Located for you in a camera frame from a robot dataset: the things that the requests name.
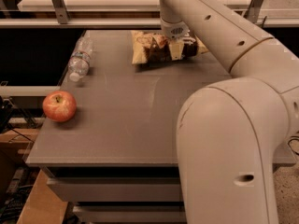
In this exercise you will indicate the brown chip bag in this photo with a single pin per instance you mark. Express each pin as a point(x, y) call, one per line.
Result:
point(153, 47)

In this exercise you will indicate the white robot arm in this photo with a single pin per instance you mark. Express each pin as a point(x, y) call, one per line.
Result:
point(228, 132)

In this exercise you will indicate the clear plastic water bottle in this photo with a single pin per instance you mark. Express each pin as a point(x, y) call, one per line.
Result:
point(79, 62)

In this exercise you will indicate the cardboard box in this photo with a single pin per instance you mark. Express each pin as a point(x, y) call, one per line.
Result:
point(42, 205)

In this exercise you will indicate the metal shelf frame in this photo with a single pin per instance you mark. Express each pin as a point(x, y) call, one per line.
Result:
point(278, 12)

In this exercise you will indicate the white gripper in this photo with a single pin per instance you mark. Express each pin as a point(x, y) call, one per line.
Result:
point(174, 31)

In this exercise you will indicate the red apple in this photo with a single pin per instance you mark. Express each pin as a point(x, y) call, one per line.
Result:
point(60, 106)

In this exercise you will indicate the grey drawer cabinet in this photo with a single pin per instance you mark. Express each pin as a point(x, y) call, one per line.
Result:
point(116, 159)

